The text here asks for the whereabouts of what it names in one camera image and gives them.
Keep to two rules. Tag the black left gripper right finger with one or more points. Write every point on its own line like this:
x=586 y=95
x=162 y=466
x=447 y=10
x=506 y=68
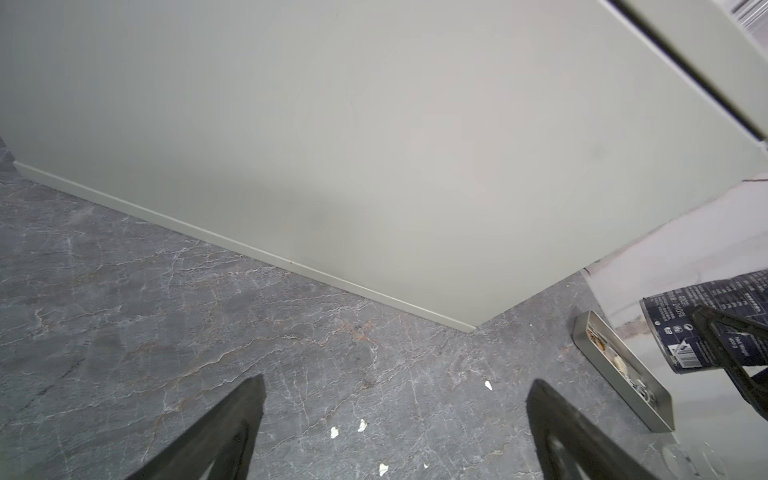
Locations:
x=569 y=446

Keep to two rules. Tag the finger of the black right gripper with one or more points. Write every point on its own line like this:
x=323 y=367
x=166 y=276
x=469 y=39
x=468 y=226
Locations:
x=753 y=389

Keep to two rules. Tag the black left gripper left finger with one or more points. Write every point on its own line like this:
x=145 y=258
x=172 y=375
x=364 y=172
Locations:
x=220 y=444

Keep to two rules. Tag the dark blue can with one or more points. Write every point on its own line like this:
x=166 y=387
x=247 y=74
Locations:
x=669 y=316

